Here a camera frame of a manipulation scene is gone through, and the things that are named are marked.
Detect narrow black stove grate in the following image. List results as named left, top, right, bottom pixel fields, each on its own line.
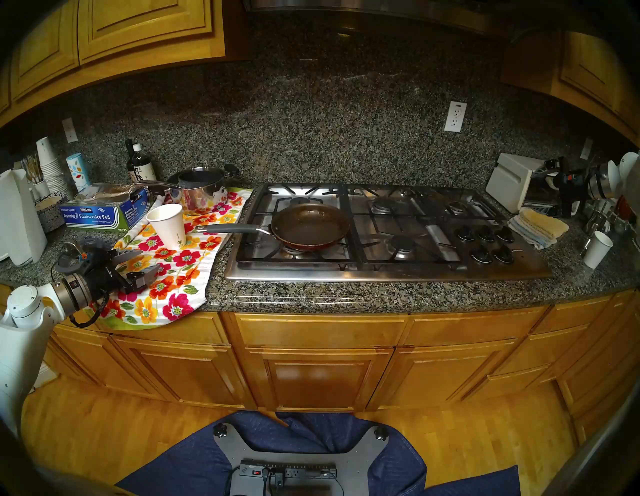
left=434, top=187, right=507, bottom=222

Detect wooden lower cabinets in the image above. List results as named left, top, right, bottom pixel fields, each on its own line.
left=0, top=282, right=640, bottom=446

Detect small patterned basket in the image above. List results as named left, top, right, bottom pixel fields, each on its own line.
left=35, top=195, right=66, bottom=234

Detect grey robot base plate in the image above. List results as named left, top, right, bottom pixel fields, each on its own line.
left=213, top=422, right=390, bottom=496

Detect brown frying pan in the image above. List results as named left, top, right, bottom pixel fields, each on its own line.
left=194, top=202, right=352, bottom=252

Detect white wall power outlet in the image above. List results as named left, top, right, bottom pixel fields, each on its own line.
left=444, top=101, right=468, bottom=133

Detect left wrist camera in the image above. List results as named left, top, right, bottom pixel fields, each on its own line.
left=56, top=241, right=108, bottom=273

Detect thick black gripper cable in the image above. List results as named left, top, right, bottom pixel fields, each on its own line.
left=69, top=292, right=111, bottom=329

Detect dark bottle white cap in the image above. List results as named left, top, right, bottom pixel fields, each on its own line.
left=131, top=143, right=157, bottom=183

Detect wooden chopsticks bundle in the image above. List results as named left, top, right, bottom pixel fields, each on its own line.
left=21, top=154, right=43, bottom=185

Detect stainless steel gas cooktop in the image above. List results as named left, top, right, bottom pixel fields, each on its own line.
left=224, top=182, right=553, bottom=283

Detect metal kitchen utensils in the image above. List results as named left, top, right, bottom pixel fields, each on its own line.
left=580, top=199, right=613, bottom=251

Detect wooden upper cabinet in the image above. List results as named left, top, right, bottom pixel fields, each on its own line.
left=500, top=30, right=640, bottom=146
left=0, top=0, right=226, bottom=128

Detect blue patterned paper cup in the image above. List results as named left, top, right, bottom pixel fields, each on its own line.
left=66, top=152, right=92, bottom=191

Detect blue foil sheet box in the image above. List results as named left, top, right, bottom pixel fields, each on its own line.
left=59, top=182, right=152, bottom=234

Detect floral kitchen towel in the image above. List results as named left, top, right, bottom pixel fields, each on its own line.
left=82, top=187, right=253, bottom=331

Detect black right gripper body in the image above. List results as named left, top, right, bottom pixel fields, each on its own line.
left=552, top=157, right=592, bottom=206

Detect steel range hood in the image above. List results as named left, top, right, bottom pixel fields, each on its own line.
left=242, top=0, right=496, bottom=36

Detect yellow folded cloth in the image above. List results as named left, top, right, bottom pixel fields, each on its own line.
left=517, top=207, right=570, bottom=241

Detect white toaster oven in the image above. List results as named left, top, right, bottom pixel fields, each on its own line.
left=485, top=153, right=563, bottom=215

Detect white paper cup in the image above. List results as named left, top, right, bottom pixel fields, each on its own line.
left=146, top=203, right=187, bottom=251
left=582, top=230, right=614, bottom=270

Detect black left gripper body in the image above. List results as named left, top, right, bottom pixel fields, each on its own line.
left=82, top=248, right=136, bottom=297

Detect stainless steel saucepan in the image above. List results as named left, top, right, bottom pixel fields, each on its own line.
left=132, top=164, right=242, bottom=216

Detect wide black stove grate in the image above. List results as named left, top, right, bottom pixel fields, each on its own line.
left=346, top=184, right=468, bottom=265
left=236, top=184, right=360, bottom=266

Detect stack of white cups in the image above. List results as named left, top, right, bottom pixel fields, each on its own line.
left=36, top=136, right=71, bottom=198

